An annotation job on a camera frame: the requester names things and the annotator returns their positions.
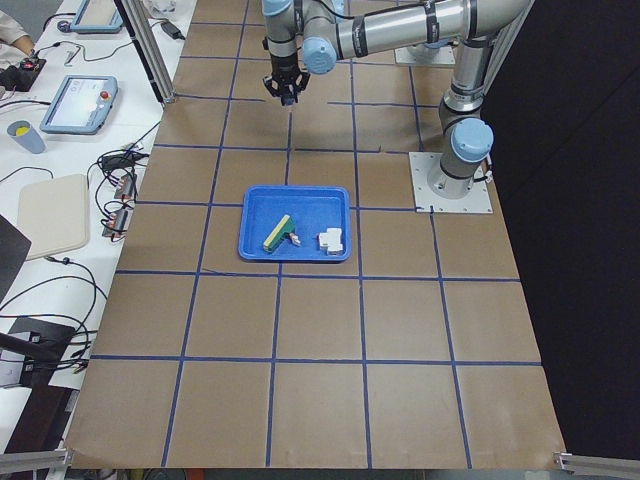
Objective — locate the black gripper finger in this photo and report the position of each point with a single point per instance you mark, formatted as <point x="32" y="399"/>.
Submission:
<point x="298" y="86"/>
<point x="273" y="88"/>

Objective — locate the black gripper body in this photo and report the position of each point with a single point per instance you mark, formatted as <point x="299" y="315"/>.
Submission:
<point x="283" y="65"/>

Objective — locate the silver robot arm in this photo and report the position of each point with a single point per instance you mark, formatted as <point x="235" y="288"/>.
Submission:
<point x="309" y="37"/>

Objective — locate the blue plastic tray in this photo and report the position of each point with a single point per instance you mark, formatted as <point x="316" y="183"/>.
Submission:
<point x="313" y="209"/>

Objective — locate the green yellow terminal block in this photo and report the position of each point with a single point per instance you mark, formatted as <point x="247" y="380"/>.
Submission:
<point x="285" y="229"/>

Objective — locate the white circuit breaker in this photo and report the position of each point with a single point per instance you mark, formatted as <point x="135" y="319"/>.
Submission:
<point x="330" y="241"/>

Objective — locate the teach pendant tablet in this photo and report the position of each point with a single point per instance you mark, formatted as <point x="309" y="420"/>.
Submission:
<point x="97" y="17"/>
<point x="81" y="105"/>

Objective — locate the beige pad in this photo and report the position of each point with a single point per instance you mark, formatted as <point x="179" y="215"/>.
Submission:
<point x="54" y="215"/>

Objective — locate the grey cup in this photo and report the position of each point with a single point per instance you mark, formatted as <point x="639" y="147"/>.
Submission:
<point x="26" y="136"/>

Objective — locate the aluminium frame post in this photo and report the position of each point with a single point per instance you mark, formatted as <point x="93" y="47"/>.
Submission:
<point x="132" y="13"/>

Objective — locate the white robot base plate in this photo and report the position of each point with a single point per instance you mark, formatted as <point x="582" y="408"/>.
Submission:
<point x="436" y="192"/>

